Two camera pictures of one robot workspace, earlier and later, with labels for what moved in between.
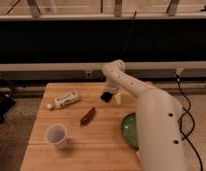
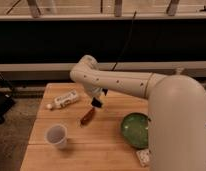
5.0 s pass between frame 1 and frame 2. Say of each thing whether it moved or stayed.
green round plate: stayed
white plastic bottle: stayed
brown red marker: stayed
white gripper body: moved
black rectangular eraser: moved
